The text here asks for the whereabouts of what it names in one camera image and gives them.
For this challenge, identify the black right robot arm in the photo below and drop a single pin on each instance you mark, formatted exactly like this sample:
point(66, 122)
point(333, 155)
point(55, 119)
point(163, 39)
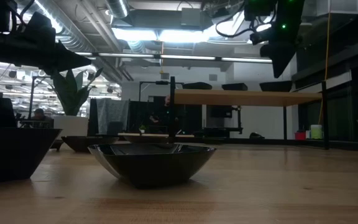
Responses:
point(291, 12)

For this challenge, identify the black metal stand frame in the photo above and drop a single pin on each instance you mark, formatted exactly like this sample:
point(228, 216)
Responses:
point(162, 82)

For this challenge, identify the red container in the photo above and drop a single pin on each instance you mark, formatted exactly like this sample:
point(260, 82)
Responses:
point(300, 135)

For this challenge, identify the long linear light fixture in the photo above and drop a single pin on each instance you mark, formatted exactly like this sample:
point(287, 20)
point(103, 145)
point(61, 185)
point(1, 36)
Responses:
point(185, 57)

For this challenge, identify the grey metal box unit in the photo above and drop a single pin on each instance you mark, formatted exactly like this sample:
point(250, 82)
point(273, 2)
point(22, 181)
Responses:
point(191, 17)

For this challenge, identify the artificial green snake plant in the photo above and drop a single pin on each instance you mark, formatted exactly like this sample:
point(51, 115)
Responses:
point(70, 93)

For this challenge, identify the green and white canister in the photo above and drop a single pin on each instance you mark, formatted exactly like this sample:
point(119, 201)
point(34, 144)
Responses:
point(316, 132)

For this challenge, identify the grey square wall vent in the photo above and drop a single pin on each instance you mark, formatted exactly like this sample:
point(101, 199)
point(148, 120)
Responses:
point(212, 77)
point(164, 76)

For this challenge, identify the white plant pot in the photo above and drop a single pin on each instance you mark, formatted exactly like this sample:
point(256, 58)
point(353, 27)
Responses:
point(70, 126)

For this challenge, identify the black standing desk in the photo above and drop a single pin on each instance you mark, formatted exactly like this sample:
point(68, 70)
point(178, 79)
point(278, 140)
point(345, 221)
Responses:
point(222, 130)

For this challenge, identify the black small square mini plate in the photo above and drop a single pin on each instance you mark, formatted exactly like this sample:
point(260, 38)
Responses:
point(57, 144)
point(235, 87)

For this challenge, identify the black computer monitor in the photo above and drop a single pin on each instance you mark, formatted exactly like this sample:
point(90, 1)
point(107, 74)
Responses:
point(219, 111)

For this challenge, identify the small white box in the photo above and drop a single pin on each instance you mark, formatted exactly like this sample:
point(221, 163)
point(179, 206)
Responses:
point(308, 135)

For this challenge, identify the grey hanging cloth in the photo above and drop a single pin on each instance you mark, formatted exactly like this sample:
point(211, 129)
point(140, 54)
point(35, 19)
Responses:
point(112, 109)

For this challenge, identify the round silver ventilation duct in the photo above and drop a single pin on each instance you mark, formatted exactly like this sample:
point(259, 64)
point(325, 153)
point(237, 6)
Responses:
point(117, 7)

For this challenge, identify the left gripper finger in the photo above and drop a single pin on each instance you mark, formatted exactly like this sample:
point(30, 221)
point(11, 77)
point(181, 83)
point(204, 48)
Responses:
point(67, 59)

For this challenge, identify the ribbed silver air duct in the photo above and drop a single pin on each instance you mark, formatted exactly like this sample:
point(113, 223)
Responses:
point(76, 37)

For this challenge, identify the black metal pole stand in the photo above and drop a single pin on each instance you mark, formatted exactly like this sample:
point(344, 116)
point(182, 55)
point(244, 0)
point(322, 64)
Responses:
point(31, 99)

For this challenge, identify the wooden shelf black metal frame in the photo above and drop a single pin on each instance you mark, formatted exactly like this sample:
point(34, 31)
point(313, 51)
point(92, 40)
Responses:
point(244, 98)

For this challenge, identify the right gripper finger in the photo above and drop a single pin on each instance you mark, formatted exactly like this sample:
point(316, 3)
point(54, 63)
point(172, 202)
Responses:
point(280, 62)

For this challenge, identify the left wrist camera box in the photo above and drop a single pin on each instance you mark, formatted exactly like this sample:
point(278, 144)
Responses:
point(40, 25)

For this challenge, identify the black partition panel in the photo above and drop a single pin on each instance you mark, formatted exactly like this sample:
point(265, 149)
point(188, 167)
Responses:
point(141, 115)

